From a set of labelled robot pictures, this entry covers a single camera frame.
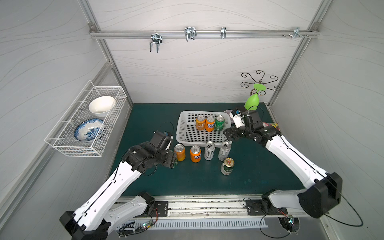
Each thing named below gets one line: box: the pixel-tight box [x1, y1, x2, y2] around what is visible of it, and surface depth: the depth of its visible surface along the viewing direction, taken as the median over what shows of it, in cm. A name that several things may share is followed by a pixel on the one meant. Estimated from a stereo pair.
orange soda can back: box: [196, 115, 206, 131], surface depth 100 cm
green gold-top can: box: [220, 157, 235, 176], surface depth 80 cm
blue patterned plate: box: [74, 118, 106, 142], surface depth 65 cm
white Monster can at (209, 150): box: [204, 141, 216, 161], surface depth 84 cm
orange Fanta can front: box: [190, 145, 202, 163], surface depth 85 cm
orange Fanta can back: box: [205, 116, 215, 133], surface depth 99 cm
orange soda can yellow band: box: [174, 143, 186, 162], surface depth 86 cm
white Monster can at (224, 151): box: [218, 142, 232, 162], surface depth 83 cm
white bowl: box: [88, 96, 115, 117], surface depth 73 cm
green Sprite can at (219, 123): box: [215, 115, 225, 132], surface depth 100 cm
